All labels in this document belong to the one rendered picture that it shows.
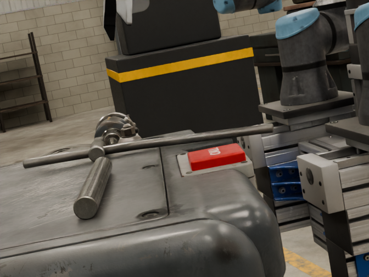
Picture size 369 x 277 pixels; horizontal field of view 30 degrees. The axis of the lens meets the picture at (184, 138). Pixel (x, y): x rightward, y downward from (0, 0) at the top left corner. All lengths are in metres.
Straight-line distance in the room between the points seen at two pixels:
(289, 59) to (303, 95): 0.10
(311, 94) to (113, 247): 1.28
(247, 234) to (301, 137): 1.21
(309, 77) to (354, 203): 0.55
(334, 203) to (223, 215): 0.72
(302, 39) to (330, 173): 0.58
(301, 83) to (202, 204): 1.20
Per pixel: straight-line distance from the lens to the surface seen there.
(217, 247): 0.54
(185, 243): 0.54
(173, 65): 6.03
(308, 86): 1.78
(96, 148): 0.92
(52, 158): 0.94
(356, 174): 1.30
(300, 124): 1.78
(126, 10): 0.77
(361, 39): 1.35
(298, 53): 1.78
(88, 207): 0.63
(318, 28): 1.81
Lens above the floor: 1.41
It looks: 9 degrees down
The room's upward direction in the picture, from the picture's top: 11 degrees counter-clockwise
